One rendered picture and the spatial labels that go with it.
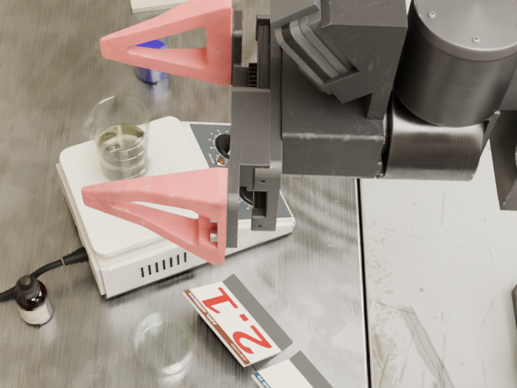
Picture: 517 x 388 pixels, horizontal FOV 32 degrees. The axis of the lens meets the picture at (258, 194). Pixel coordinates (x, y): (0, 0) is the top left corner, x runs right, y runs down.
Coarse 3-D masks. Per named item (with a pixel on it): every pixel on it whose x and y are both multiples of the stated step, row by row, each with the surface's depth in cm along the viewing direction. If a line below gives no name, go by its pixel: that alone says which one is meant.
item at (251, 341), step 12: (204, 288) 86; (216, 288) 87; (204, 300) 84; (216, 300) 85; (228, 300) 86; (216, 312) 84; (228, 312) 85; (240, 312) 86; (228, 324) 83; (240, 324) 84; (252, 324) 85; (240, 336) 83; (252, 336) 84; (264, 336) 85; (240, 348) 81; (252, 348) 82; (264, 348) 84
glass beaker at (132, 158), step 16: (96, 112) 79; (112, 112) 81; (128, 112) 81; (144, 112) 80; (96, 128) 81; (144, 128) 77; (96, 144) 78; (128, 144) 77; (144, 144) 79; (96, 160) 82; (112, 160) 79; (128, 160) 80; (144, 160) 81; (112, 176) 82; (128, 176) 82; (144, 176) 83
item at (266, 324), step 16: (224, 288) 88; (240, 288) 88; (192, 304) 83; (240, 304) 87; (256, 304) 87; (208, 320) 82; (256, 320) 86; (272, 320) 86; (272, 336) 86; (288, 336) 86; (272, 352) 84; (256, 368) 84
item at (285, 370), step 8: (280, 368) 83; (288, 368) 83; (264, 376) 80; (272, 376) 81; (280, 376) 82; (288, 376) 82; (296, 376) 83; (272, 384) 80; (280, 384) 81; (288, 384) 81; (296, 384) 82; (304, 384) 83
